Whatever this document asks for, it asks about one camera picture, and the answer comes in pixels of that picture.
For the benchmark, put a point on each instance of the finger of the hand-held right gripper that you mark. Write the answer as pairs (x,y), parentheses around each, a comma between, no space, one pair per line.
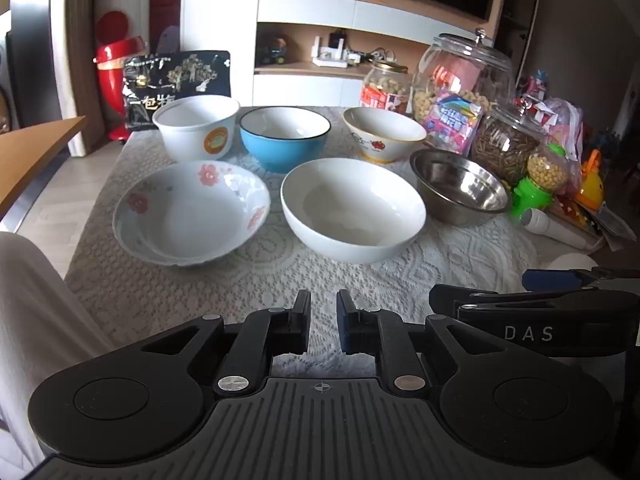
(537,280)
(445,297)

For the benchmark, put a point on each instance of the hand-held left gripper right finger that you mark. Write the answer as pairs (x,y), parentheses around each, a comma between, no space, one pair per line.
(345,325)

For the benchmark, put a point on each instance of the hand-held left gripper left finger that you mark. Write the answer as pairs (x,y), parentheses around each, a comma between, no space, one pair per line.
(302,322)

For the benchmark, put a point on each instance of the stainless steel bowl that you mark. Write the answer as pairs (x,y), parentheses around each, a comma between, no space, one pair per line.
(460,190)

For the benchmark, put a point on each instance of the plain white bowl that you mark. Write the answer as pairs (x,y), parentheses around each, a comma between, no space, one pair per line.
(350,210)

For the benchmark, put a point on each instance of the floral white bowl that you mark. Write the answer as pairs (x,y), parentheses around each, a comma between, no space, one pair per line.
(190,220)

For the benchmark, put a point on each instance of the blue bowl with black rim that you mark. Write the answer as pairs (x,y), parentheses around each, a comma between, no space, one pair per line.
(280,150)

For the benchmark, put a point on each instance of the white bowl with apple print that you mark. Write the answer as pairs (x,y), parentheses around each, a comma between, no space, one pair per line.
(382,130)

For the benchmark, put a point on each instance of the white bowl with orange label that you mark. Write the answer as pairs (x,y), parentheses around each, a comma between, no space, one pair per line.
(192,135)

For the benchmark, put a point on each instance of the white round object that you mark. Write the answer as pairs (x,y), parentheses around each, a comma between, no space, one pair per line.
(572,265)

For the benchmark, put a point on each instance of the white tube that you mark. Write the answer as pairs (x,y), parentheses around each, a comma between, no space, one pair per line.
(555,229)

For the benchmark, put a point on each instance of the white lace tablecloth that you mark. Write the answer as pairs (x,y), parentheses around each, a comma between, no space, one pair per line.
(240,285)

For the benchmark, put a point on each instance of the green candy dispenser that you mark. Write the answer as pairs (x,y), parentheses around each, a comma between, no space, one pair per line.
(537,185)

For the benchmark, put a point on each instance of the yellow duck toy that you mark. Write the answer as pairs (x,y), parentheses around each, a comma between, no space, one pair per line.
(591,185)

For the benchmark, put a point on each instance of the glass jar of dark seeds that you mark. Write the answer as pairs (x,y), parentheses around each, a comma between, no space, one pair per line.
(502,145)

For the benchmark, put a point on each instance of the pink candy packet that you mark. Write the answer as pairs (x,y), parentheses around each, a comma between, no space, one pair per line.
(455,120)

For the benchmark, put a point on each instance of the peanut jar with red label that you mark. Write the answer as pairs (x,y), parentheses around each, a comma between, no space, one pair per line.
(385,85)

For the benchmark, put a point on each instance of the large glass jar with lid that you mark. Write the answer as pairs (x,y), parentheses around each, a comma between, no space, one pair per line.
(465,65)

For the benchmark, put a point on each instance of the white power strip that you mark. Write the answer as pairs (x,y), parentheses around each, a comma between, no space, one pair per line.
(382,56)

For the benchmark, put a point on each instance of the person's white clothing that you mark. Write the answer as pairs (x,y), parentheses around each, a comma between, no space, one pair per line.
(35,320)

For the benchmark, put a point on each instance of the green toy tractor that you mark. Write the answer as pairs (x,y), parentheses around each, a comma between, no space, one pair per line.
(272,50)

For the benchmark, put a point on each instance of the black snack bag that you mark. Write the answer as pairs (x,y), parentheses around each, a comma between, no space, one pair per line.
(175,72)

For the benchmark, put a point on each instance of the wooden side table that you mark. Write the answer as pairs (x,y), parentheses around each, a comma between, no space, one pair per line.
(30,155)

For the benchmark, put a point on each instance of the steel refrigerator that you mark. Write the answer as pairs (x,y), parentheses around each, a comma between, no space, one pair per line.
(30,35)

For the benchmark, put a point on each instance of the white wall cabinet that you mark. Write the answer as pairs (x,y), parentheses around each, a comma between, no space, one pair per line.
(305,87)

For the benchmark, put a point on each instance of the red pedestal bin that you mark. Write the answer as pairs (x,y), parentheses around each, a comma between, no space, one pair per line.
(112,65)

